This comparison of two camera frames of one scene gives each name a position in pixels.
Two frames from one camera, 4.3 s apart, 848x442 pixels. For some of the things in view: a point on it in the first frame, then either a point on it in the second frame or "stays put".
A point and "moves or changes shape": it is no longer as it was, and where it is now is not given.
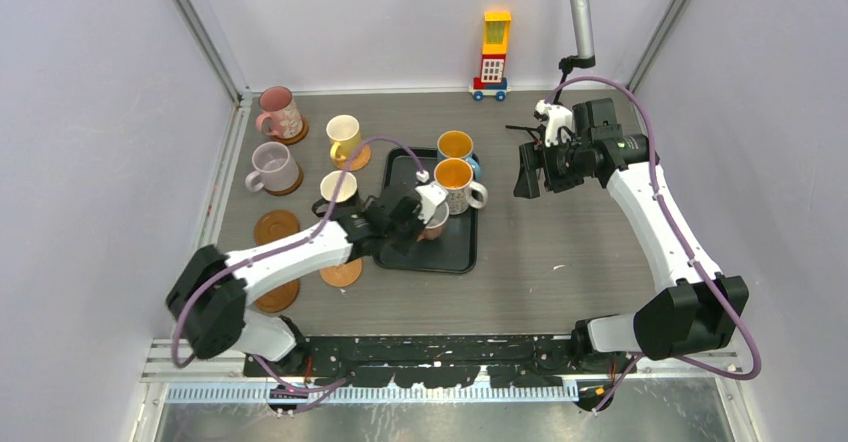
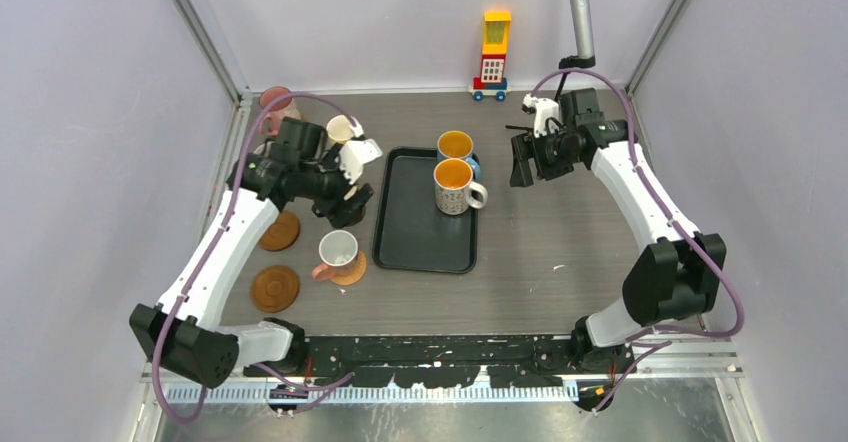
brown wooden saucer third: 275,224 stays put
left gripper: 418,227 → 331,207
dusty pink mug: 281,116 stays put
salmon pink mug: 435,229 moves or changes shape
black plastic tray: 455,249 stays put
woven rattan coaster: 342,275 stays put
